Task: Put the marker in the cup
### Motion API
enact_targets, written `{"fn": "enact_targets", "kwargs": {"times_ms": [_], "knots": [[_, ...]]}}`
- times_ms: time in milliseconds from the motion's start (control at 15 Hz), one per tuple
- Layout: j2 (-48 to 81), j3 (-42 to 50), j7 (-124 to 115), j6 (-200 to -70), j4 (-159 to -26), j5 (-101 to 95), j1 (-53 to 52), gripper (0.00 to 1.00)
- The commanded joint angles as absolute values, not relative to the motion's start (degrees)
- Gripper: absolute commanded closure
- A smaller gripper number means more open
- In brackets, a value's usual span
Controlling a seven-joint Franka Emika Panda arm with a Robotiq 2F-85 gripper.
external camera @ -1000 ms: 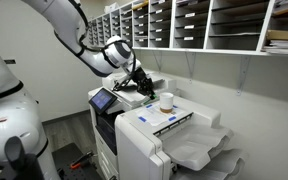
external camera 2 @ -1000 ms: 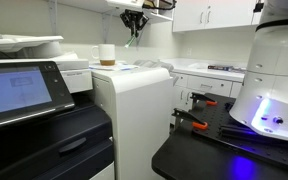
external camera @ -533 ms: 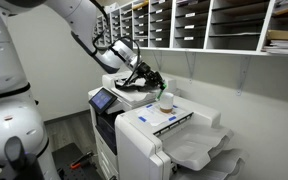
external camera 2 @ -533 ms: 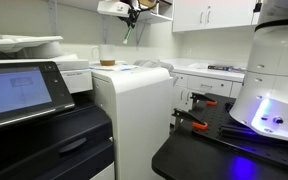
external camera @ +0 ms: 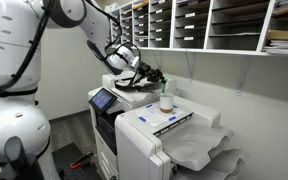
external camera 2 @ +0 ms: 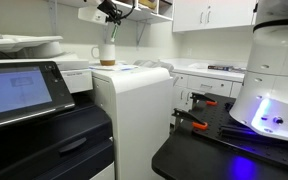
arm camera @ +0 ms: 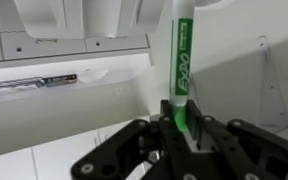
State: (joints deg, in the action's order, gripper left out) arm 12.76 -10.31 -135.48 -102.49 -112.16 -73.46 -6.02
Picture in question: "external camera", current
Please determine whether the white and black office copier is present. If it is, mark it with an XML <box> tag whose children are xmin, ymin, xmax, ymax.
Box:
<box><xmin>87</xmin><ymin>71</ymin><xmax>179</xmax><ymax>180</ymax></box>

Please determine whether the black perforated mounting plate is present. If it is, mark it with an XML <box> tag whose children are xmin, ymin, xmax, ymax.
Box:
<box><xmin>52</xmin><ymin>143</ymin><xmax>104</xmax><ymax>180</ymax></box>

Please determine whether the white paper sheet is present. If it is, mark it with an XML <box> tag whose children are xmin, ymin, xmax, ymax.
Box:
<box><xmin>135</xmin><ymin>103</ymin><xmax>187</xmax><ymax>127</ymax></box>

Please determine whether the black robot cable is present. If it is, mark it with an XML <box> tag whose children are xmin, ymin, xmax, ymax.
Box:
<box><xmin>0</xmin><ymin>0</ymin><xmax>57</xmax><ymax>102</ymax></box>

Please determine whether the stack of white papers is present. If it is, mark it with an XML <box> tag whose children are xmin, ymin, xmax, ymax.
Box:
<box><xmin>261</xmin><ymin>39</ymin><xmax>288</xmax><ymax>56</ymax></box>

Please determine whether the white shelf bracket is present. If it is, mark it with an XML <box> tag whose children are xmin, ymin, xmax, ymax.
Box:
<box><xmin>184</xmin><ymin>51</ymin><xmax>198</xmax><ymax>84</ymax></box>
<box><xmin>151</xmin><ymin>49</ymin><xmax>163</xmax><ymax>70</ymax></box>
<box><xmin>235</xmin><ymin>54</ymin><xmax>252</xmax><ymax>97</ymax></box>

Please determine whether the tan manila folder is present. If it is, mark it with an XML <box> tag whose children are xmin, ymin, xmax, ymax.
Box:
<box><xmin>266</xmin><ymin>29</ymin><xmax>288</xmax><ymax>42</ymax></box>

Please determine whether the black clamp with orange tip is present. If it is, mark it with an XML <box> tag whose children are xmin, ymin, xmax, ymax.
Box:
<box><xmin>69</xmin><ymin>150</ymin><xmax>94</xmax><ymax>170</ymax></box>

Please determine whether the copier touchscreen panel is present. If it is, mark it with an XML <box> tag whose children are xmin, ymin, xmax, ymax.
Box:
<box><xmin>88</xmin><ymin>87</ymin><xmax>119</xmax><ymax>116</ymax></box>

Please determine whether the white wall sorter shelf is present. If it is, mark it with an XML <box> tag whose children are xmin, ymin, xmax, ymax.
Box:
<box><xmin>108</xmin><ymin>0</ymin><xmax>288</xmax><ymax>57</ymax></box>

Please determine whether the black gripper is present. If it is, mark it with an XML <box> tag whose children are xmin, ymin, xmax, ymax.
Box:
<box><xmin>137</xmin><ymin>62</ymin><xmax>169</xmax><ymax>85</ymax></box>

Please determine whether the white copier finisher unit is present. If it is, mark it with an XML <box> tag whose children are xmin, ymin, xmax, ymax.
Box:
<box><xmin>114</xmin><ymin>95</ymin><xmax>249</xmax><ymax>180</ymax></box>

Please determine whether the black blurry mount post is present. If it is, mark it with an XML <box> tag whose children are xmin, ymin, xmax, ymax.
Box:
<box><xmin>3</xmin><ymin>135</ymin><xmax>47</xmax><ymax>180</ymax></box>

